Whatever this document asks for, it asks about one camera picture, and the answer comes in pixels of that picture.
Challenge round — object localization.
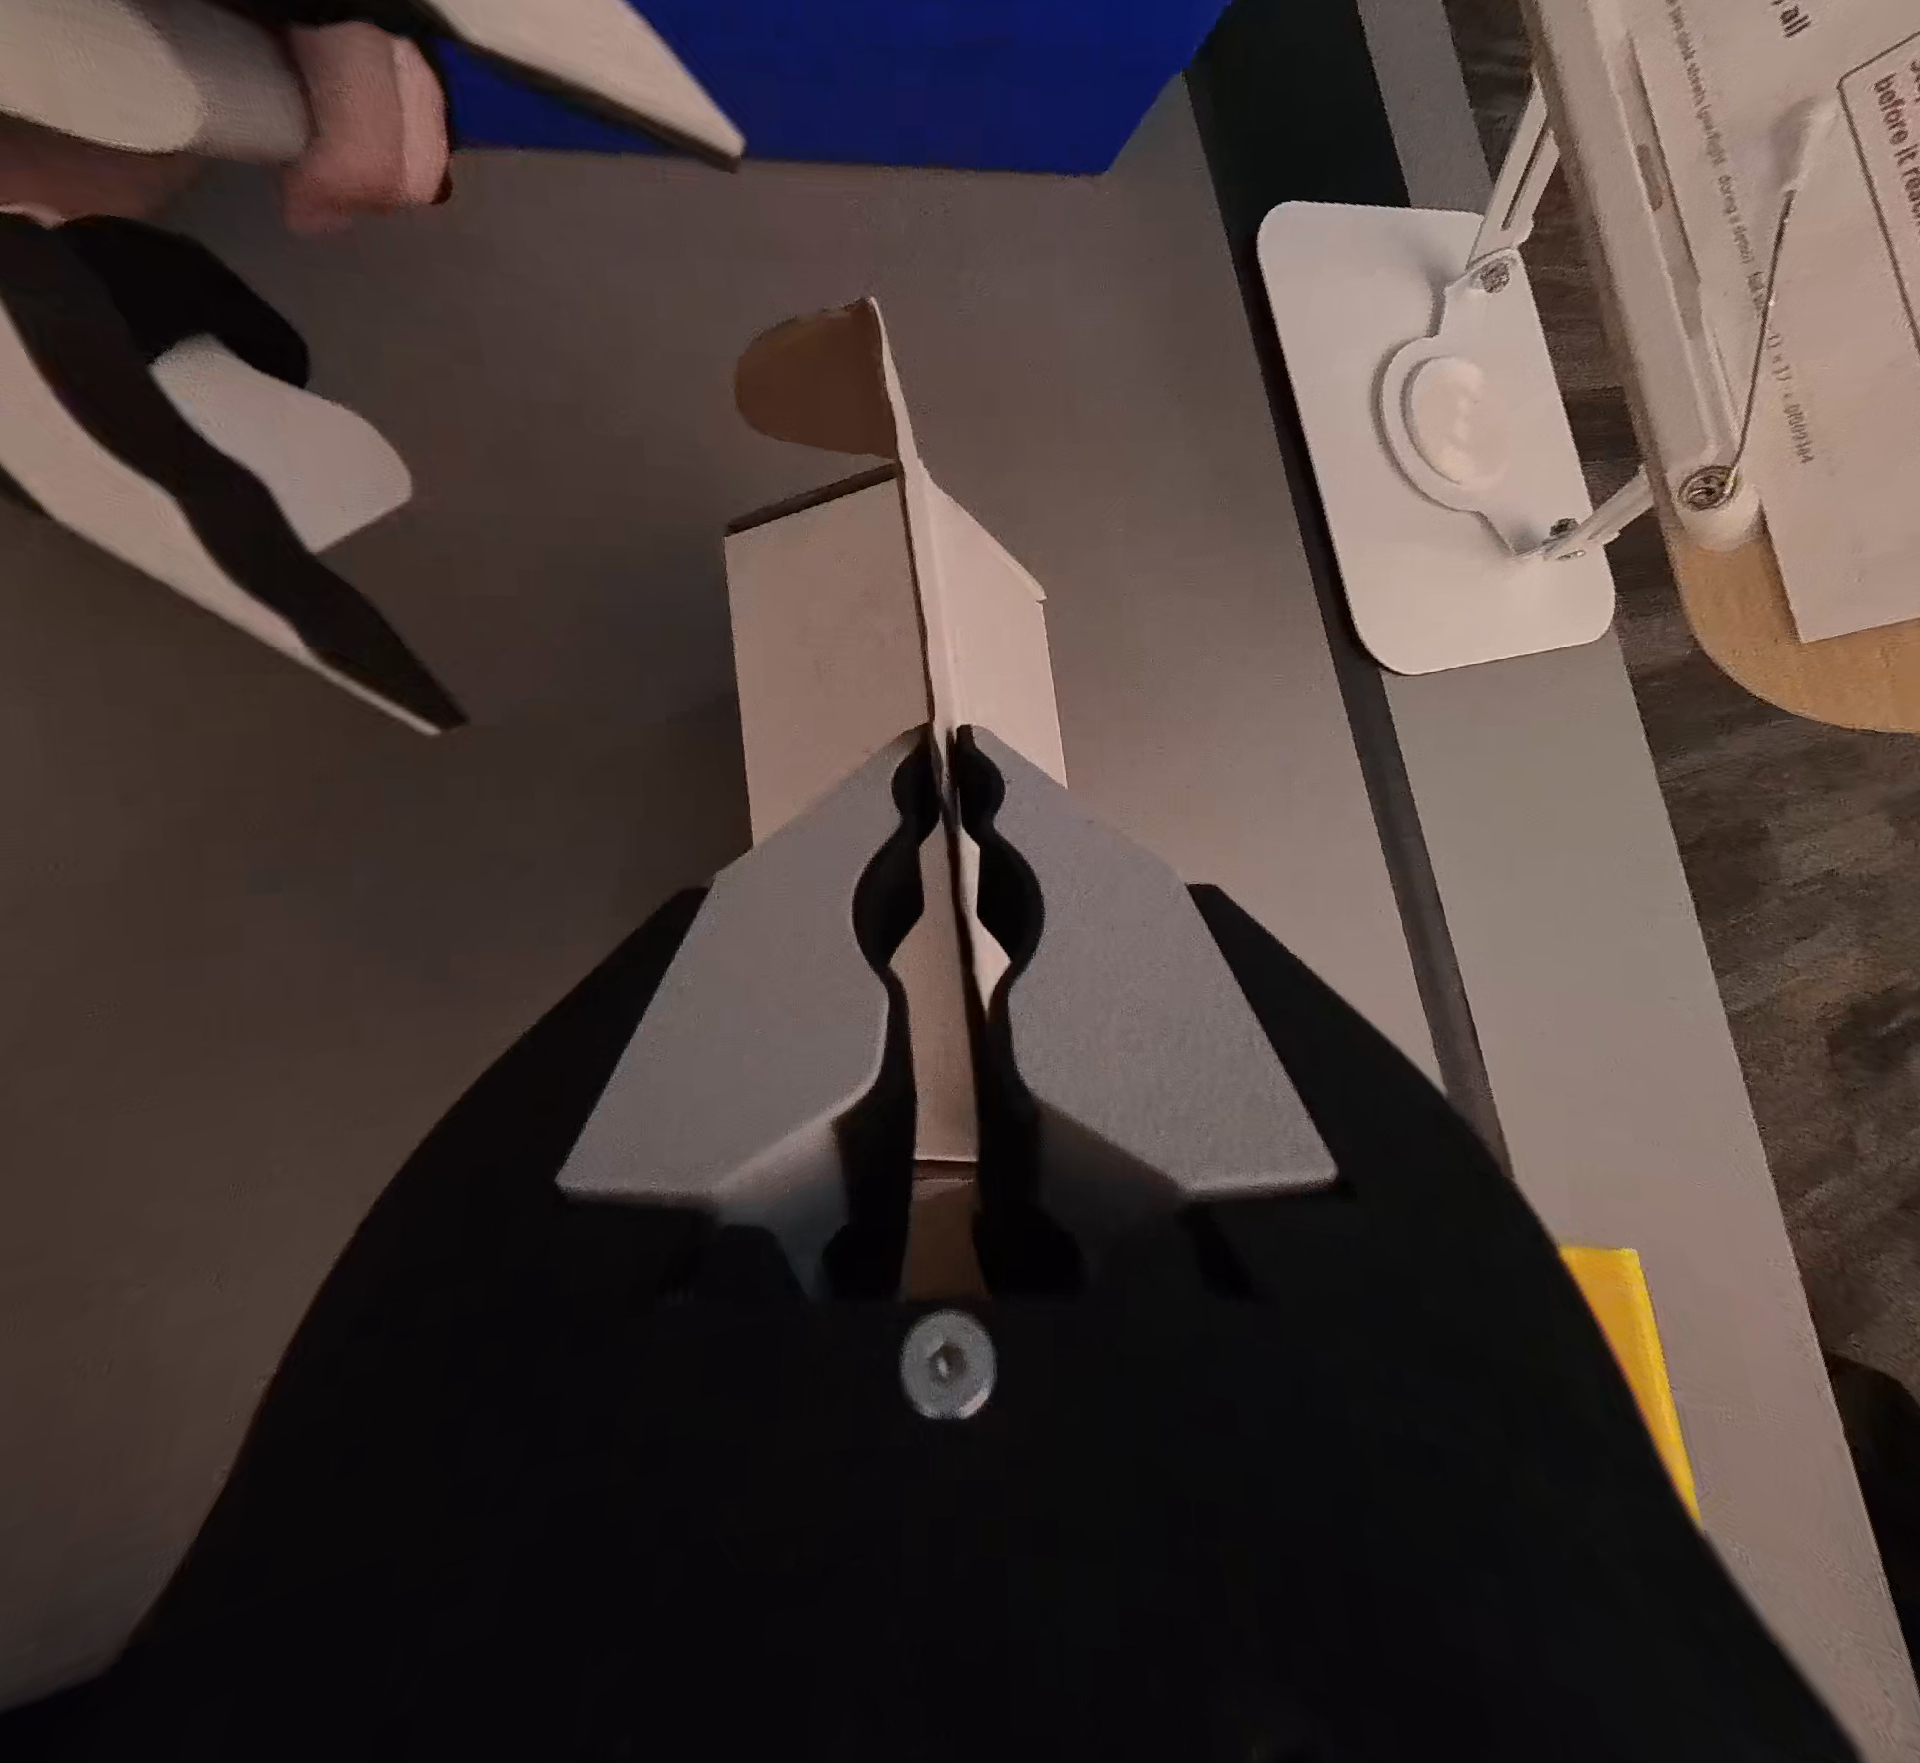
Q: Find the white metal stand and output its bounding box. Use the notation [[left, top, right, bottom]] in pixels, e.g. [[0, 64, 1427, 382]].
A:
[[1253, 0, 1800, 676]]

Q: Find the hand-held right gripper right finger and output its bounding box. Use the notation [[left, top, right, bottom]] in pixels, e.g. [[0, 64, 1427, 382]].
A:
[[954, 727, 1345, 1205]]

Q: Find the blue plastic bin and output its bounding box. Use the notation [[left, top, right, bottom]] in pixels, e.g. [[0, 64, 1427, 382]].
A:
[[438, 0, 1295, 179]]

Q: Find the black desk cable cover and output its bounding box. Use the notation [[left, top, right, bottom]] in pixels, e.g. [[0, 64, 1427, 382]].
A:
[[1191, 0, 1415, 216]]

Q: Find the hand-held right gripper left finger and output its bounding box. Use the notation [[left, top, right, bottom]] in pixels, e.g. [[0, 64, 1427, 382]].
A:
[[557, 729, 945, 1287]]

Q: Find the yellow plastic bin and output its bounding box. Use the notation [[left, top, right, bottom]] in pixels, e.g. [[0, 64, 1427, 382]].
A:
[[1556, 1244, 1706, 1514]]

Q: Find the person's left hand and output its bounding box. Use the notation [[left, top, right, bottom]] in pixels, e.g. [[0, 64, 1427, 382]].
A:
[[0, 26, 454, 239]]

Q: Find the white cardboard mailer box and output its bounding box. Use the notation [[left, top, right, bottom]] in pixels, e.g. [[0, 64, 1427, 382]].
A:
[[728, 294, 1066, 1303]]

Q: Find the printed instruction sheet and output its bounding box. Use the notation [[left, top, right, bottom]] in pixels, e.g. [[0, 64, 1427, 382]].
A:
[[1556, 0, 1920, 652]]

